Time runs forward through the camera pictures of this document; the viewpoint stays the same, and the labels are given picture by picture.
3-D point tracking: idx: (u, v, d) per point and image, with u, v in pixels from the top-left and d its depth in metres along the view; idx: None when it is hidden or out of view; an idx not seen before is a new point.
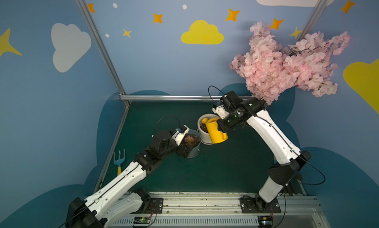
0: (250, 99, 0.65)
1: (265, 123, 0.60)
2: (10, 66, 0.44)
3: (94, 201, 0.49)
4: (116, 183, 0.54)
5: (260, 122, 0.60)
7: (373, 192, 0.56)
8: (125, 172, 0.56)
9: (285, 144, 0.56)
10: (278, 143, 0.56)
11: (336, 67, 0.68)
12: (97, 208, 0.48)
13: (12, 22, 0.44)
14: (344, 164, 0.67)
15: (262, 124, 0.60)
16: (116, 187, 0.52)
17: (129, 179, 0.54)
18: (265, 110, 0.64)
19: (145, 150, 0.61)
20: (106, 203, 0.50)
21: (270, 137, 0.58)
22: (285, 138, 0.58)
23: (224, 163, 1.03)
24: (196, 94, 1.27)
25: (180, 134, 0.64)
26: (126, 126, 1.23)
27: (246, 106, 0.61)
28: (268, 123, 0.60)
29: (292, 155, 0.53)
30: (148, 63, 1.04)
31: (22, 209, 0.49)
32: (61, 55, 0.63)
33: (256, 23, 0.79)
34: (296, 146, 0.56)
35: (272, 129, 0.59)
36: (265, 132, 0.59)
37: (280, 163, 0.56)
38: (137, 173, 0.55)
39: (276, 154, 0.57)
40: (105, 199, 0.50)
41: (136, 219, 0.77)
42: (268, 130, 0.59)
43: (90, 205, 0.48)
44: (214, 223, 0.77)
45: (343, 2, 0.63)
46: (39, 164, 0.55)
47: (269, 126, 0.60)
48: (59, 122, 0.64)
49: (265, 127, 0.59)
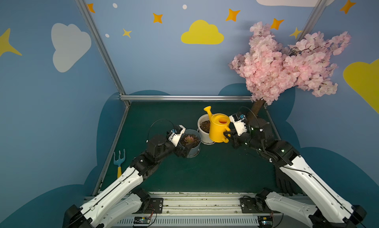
0: (284, 143, 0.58)
1: (304, 173, 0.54)
2: (10, 65, 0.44)
3: (89, 208, 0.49)
4: (113, 191, 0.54)
5: (298, 173, 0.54)
7: (373, 192, 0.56)
8: (121, 178, 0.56)
9: (333, 199, 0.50)
10: (325, 199, 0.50)
11: (336, 67, 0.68)
12: (93, 215, 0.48)
13: (12, 21, 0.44)
14: (345, 164, 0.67)
15: (300, 174, 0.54)
16: (113, 194, 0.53)
17: (125, 186, 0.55)
18: (300, 156, 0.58)
19: (141, 155, 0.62)
20: (102, 209, 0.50)
21: (314, 191, 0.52)
22: (331, 191, 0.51)
23: (224, 163, 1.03)
24: (196, 94, 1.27)
25: (176, 135, 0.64)
26: (125, 126, 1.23)
27: (278, 153, 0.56)
28: (308, 171, 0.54)
29: (345, 213, 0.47)
30: (147, 63, 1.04)
31: (21, 210, 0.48)
32: (60, 55, 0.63)
33: (256, 23, 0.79)
34: (346, 201, 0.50)
35: (313, 179, 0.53)
36: (306, 184, 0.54)
37: (330, 221, 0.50)
38: (133, 179, 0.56)
39: (323, 210, 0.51)
40: (101, 206, 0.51)
41: (136, 219, 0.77)
42: (309, 181, 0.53)
43: (85, 212, 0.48)
44: (214, 223, 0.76)
45: (343, 2, 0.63)
46: (39, 164, 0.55)
47: (309, 176, 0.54)
48: (59, 122, 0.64)
49: (305, 178, 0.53)
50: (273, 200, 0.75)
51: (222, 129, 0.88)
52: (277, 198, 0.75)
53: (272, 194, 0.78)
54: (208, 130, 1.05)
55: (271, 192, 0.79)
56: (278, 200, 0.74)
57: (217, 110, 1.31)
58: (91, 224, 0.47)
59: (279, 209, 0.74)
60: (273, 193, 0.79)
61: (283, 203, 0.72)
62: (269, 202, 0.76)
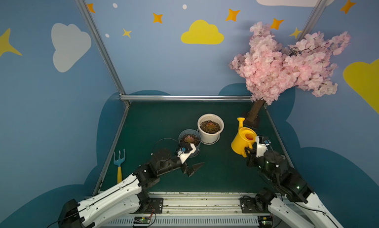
0: (299, 179, 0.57)
1: (318, 210, 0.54)
2: (11, 65, 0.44)
3: (85, 207, 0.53)
4: (110, 195, 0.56)
5: (312, 210, 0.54)
7: (372, 192, 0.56)
8: (121, 184, 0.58)
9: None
10: None
11: (336, 67, 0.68)
12: (86, 215, 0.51)
13: (12, 21, 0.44)
14: (344, 164, 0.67)
15: (315, 212, 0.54)
16: (109, 198, 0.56)
17: (123, 193, 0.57)
18: (314, 193, 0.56)
19: (146, 165, 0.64)
20: (95, 211, 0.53)
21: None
22: None
23: (224, 163, 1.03)
24: (196, 94, 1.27)
25: (183, 155, 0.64)
26: (126, 126, 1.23)
27: (292, 189, 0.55)
28: (322, 210, 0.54)
29: None
30: (147, 63, 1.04)
31: (21, 210, 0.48)
32: (61, 55, 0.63)
33: (256, 23, 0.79)
34: None
35: (326, 218, 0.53)
36: (320, 221, 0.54)
37: None
38: (132, 188, 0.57)
39: None
40: (96, 208, 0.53)
41: (136, 219, 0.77)
42: (322, 221, 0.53)
43: (81, 209, 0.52)
44: (215, 223, 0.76)
45: (343, 2, 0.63)
46: (39, 164, 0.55)
47: (322, 214, 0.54)
48: (59, 122, 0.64)
49: (319, 216, 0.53)
50: (278, 209, 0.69)
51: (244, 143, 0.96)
52: (283, 209, 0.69)
53: (278, 201, 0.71)
54: (208, 130, 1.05)
55: (273, 198, 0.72)
56: (284, 211, 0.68)
57: (217, 110, 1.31)
58: (82, 223, 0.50)
59: (280, 216, 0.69)
60: (279, 200, 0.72)
61: (289, 216, 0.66)
62: (272, 208, 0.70)
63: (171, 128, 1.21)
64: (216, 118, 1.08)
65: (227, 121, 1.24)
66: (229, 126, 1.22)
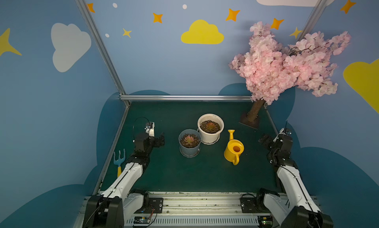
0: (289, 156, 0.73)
1: (290, 173, 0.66)
2: (11, 65, 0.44)
3: (110, 191, 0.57)
4: (124, 176, 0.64)
5: (285, 171, 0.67)
7: (372, 192, 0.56)
8: (126, 170, 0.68)
9: (301, 193, 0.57)
10: (295, 191, 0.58)
11: (336, 67, 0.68)
12: (117, 194, 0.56)
13: (12, 21, 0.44)
14: (343, 164, 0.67)
15: (286, 172, 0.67)
16: (126, 179, 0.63)
17: (132, 172, 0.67)
18: (296, 169, 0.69)
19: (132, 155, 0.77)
20: (123, 190, 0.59)
21: (289, 184, 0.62)
22: (306, 193, 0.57)
23: (224, 163, 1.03)
24: (196, 94, 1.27)
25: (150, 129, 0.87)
26: (126, 126, 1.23)
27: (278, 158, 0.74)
28: (294, 174, 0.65)
29: (305, 205, 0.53)
30: (147, 63, 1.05)
31: (21, 209, 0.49)
32: (61, 55, 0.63)
33: (256, 23, 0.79)
34: (315, 203, 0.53)
35: (295, 179, 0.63)
36: (288, 181, 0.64)
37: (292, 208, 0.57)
38: (136, 168, 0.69)
39: (291, 202, 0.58)
40: (121, 187, 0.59)
41: (136, 219, 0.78)
42: (289, 178, 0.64)
43: (108, 194, 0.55)
44: (214, 223, 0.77)
45: (343, 2, 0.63)
46: (39, 164, 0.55)
47: (293, 176, 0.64)
48: (59, 122, 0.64)
49: (288, 176, 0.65)
50: (273, 197, 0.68)
51: (233, 155, 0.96)
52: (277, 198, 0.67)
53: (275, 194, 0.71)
54: (208, 130, 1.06)
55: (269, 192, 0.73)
56: (276, 199, 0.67)
57: (217, 110, 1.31)
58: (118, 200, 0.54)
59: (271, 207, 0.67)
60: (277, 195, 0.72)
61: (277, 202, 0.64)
62: (267, 196, 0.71)
63: (171, 128, 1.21)
64: (216, 118, 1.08)
65: (227, 121, 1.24)
66: (229, 125, 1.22)
